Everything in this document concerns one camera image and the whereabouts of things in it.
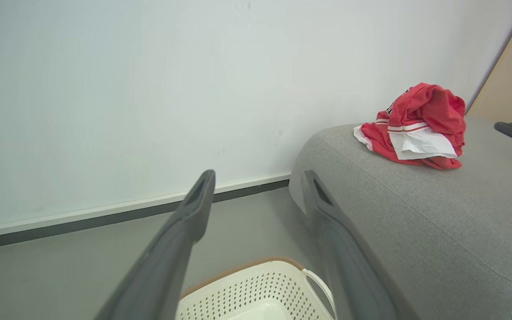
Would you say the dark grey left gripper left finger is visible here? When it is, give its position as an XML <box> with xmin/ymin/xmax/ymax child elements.
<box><xmin>94</xmin><ymin>169</ymin><xmax>216</xmax><ymax>320</ymax></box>

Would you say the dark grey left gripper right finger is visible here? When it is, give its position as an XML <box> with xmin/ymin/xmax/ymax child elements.
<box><xmin>302</xmin><ymin>170</ymin><xmax>419</xmax><ymax>320</ymax></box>

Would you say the red white sports jersey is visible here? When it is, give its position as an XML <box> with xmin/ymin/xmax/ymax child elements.
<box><xmin>353</xmin><ymin>82</ymin><xmax>467</xmax><ymax>170</ymax></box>

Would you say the white perforated laundry basket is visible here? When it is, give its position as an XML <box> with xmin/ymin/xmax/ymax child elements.
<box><xmin>177</xmin><ymin>256</ymin><xmax>337</xmax><ymax>320</ymax></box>

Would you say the white and grey baseboard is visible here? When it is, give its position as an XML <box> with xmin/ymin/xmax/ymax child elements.
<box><xmin>0</xmin><ymin>174</ymin><xmax>291</xmax><ymax>252</ymax></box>

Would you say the grey fabric sofa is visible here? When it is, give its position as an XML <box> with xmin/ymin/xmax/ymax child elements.
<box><xmin>288</xmin><ymin>116</ymin><xmax>512</xmax><ymax>320</ymax></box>

